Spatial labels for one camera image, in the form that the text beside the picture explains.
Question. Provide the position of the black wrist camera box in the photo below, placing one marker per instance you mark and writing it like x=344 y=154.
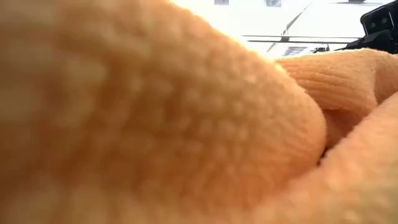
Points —
x=379 y=18

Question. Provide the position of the orange microfiber towel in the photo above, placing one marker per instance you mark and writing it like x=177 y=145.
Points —
x=155 y=124

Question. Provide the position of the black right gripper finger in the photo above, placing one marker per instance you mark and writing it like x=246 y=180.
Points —
x=367 y=43

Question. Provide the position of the black ceiling rail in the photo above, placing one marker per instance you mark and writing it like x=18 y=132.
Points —
x=356 y=1

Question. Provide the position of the long black ceiling light bar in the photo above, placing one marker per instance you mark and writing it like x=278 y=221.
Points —
x=284 y=39

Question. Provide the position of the small black ceiling fixture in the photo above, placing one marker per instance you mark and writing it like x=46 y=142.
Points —
x=320 y=49

